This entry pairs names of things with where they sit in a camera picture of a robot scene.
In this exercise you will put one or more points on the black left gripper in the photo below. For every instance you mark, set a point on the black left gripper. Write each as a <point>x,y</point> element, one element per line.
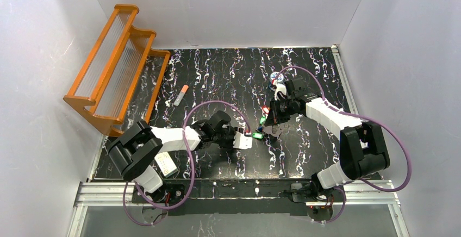
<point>232,136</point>

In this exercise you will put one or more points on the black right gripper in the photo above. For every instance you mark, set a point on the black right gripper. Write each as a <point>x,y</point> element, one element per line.
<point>273,120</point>

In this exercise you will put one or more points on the green tagged key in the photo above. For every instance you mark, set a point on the green tagged key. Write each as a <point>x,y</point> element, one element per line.
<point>258,135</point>
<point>262,120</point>

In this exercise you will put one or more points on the white metal keyring plate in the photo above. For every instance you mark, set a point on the white metal keyring plate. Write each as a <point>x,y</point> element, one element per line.
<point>274,130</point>

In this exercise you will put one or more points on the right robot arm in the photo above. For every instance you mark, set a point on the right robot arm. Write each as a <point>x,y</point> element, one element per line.
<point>362,149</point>

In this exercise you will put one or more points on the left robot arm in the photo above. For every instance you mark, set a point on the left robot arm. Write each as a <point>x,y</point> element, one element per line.
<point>133,152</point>

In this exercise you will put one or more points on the blue round tin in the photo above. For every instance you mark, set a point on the blue round tin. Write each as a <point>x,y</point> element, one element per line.
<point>276,77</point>

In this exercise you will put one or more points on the orange capped white highlighter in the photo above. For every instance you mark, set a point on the orange capped white highlighter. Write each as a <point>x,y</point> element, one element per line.
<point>180,95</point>

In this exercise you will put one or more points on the orange wooden tiered rack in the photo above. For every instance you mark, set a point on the orange wooden tiered rack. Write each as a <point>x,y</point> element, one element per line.
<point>105,85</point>

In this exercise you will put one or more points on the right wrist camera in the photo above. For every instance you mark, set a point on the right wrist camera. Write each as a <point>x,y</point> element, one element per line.
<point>280,92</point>

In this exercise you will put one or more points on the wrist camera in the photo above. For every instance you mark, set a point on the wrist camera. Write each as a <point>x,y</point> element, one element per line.
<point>242,140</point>
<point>280,92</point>

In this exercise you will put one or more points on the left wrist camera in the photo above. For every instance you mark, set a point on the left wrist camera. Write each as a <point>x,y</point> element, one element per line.
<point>242,140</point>

